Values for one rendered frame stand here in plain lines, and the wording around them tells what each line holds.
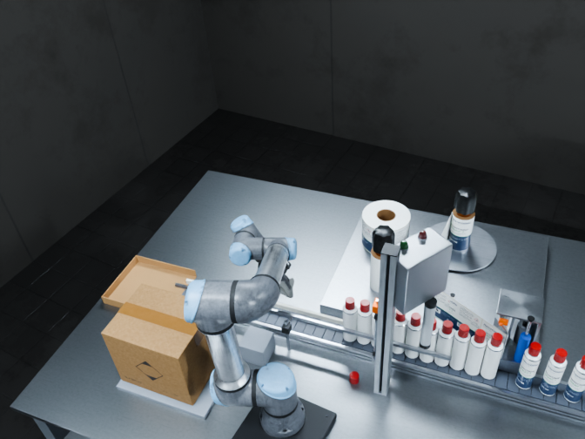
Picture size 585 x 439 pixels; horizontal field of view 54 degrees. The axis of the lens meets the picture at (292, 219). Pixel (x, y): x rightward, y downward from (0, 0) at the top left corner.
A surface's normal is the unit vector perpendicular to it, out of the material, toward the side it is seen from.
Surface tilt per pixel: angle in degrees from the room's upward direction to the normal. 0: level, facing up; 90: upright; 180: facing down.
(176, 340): 0
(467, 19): 90
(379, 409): 0
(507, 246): 0
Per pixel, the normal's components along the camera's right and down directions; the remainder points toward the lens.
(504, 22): -0.48, 0.59
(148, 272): -0.07, -0.76
